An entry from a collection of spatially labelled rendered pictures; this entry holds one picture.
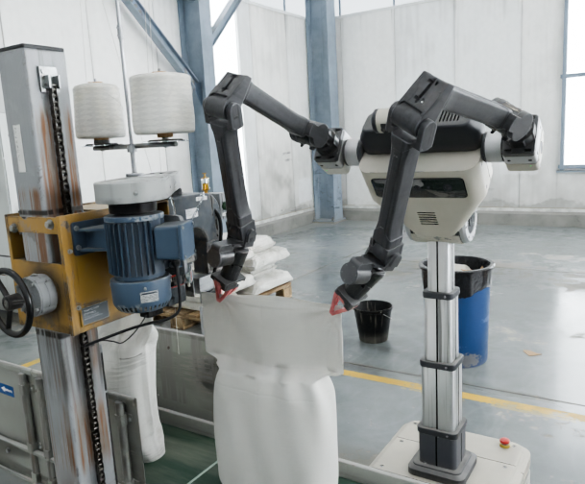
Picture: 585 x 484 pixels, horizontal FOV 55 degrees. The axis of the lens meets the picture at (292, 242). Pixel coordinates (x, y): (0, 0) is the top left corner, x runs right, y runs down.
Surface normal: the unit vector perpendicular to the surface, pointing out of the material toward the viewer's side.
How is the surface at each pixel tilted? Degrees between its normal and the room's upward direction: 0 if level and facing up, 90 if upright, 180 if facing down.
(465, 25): 90
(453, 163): 40
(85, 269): 90
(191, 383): 90
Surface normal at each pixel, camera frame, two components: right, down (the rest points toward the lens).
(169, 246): -0.14, 0.18
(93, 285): 0.84, 0.05
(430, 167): -0.39, -0.64
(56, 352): -0.54, 0.18
